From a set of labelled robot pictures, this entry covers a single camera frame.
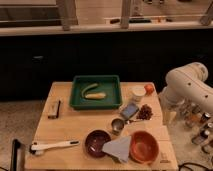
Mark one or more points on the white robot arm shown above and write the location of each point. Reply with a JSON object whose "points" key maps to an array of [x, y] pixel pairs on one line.
{"points": [[185, 83]]}

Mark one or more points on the green plastic tray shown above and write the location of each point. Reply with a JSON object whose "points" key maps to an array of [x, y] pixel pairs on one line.
{"points": [[109, 84]]}

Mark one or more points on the green cucumber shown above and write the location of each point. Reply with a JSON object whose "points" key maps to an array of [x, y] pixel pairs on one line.
{"points": [[91, 86]]}

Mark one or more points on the white cup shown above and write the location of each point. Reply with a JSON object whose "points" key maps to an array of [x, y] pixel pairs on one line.
{"points": [[138, 92]]}

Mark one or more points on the metal measuring cup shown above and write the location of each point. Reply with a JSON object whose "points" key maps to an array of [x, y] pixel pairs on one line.
{"points": [[119, 124]]}

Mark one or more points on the orange fruit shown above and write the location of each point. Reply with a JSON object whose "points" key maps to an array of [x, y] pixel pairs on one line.
{"points": [[149, 89]]}

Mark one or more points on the brown pine cone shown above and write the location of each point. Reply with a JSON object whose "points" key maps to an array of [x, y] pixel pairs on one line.
{"points": [[145, 112]]}

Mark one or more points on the dark purple bowl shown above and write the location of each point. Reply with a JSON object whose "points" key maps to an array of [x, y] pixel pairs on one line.
{"points": [[95, 141]]}

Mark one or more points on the grey folded cloth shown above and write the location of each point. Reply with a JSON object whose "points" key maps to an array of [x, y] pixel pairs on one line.
{"points": [[118, 148]]}

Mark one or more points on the orange bowl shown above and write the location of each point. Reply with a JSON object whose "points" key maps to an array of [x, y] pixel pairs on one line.
{"points": [[144, 147]]}

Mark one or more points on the black chair back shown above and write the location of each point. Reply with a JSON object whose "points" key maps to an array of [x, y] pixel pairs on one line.
{"points": [[17, 156]]}

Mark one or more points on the white handled brush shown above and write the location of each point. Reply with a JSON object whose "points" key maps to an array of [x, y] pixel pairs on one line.
{"points": [[39, 148]]}

